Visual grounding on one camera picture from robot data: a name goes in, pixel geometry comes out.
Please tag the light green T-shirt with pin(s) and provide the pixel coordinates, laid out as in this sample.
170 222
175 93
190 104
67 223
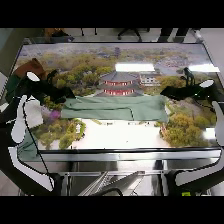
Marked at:
116 108

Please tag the brown garment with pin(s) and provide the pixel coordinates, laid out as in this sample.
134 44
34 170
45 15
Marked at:
31 68

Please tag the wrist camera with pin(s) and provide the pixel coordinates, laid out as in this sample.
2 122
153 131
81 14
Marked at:
52 77
188 77

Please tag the silver frame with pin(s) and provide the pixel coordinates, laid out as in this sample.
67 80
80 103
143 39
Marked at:
110 157

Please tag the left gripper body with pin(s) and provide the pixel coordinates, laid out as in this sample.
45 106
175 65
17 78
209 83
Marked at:
61 93

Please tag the white garment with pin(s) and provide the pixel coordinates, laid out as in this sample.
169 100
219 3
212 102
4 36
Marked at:
34 113

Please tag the black office chair base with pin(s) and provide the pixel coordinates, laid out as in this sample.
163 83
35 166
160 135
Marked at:
129 31

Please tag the pale green garment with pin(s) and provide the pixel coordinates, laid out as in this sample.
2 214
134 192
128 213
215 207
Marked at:
29 148

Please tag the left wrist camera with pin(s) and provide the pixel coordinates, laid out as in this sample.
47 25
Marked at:
52 77

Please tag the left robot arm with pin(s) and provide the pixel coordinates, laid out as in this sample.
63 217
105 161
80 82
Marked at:
20 140

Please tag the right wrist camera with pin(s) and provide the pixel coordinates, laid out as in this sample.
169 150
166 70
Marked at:
188 77

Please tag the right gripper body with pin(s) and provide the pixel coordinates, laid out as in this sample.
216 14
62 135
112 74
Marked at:
174 93

